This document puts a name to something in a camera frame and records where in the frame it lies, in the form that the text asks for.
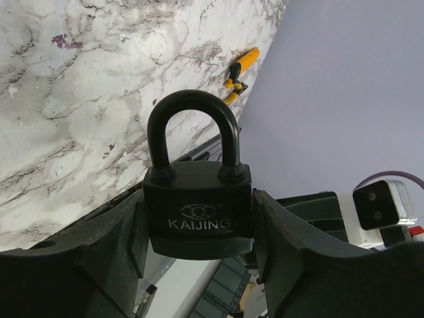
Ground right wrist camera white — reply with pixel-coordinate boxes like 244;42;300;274
337;180;423;249

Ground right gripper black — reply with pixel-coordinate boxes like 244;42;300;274
277;191;423;250

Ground yellow handled pliers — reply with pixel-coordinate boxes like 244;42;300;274
223;81;248;105

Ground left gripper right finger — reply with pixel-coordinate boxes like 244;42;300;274
252;190;423;317

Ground black padlock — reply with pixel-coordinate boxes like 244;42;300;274
142;89;253;260

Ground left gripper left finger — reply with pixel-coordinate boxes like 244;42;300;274
1;190;148;317

